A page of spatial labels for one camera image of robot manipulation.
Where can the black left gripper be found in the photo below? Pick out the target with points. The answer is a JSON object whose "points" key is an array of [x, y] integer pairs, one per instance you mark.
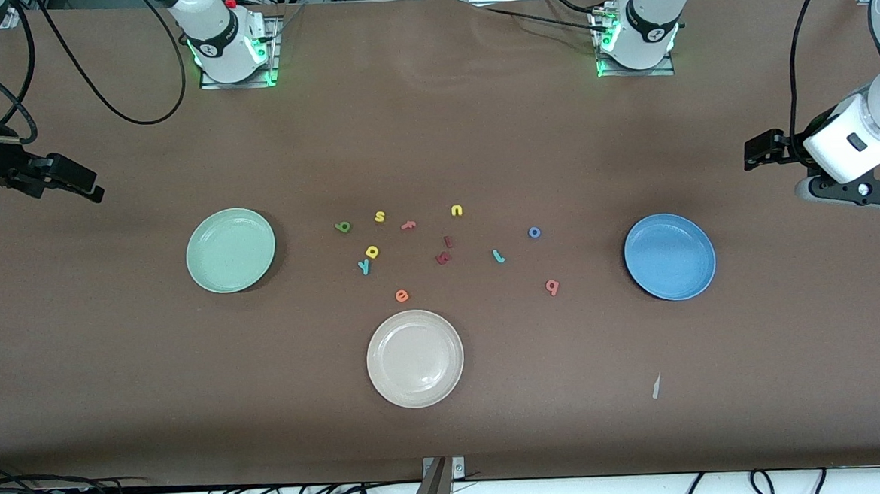
{"points": [[784, 148]]}

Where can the pink letter q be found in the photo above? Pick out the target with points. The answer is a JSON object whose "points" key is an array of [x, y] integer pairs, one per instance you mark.
{"points": [[555, 292]]}

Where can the light green plate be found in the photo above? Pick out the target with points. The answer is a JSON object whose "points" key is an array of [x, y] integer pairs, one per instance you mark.
{"points": [[229, 250]]}

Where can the small metal mounting plate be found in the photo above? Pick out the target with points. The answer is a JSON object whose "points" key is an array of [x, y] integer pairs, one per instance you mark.
{"points": [[458, 468]]}

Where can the teal letter y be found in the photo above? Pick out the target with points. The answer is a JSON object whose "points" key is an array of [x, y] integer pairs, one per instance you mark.
{"points": [[364, 267]]}

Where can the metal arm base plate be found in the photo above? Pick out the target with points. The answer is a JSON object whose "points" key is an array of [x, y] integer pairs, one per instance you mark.
{"points": [[209, 84], [657, 71]]}

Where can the brown table cover sheet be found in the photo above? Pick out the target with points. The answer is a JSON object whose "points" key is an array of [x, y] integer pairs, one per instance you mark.
{"points": [[434, 127]]}

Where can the yellow letter d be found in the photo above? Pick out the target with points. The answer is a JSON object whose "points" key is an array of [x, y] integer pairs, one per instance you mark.
{"points": [[368, 254]]}

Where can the blue plate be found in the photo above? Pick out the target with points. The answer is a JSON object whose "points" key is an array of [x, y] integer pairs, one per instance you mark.
{"points": [[670, 257]]}

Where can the small grey paper scrap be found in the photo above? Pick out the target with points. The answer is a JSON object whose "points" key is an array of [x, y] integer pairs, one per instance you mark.
{"points": [[655, 388]]}

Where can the orange letter e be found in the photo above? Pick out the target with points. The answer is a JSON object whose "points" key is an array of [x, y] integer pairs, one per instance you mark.
{"points": [[397, 297]]}

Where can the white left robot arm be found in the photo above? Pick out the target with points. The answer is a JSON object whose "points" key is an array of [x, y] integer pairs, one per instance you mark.
{"points": [[644, 48]]}

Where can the teal letter l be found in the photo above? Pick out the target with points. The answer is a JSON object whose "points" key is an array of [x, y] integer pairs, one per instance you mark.
{"points": [[498, 257]]}

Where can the green foam letter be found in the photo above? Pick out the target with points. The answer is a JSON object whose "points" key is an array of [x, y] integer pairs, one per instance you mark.
{"points": [[338, 227]]}

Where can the beige plate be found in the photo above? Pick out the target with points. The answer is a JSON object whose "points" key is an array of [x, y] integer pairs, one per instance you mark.
{"points": [[416, 359]]}

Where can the salmon pink letter f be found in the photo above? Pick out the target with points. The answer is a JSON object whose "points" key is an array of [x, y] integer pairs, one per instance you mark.
{"points": [[409, 224]]}

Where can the dark red wide foam letter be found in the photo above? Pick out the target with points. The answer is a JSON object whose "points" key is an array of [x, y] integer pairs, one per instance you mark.
{"points": [[441, 260]]}

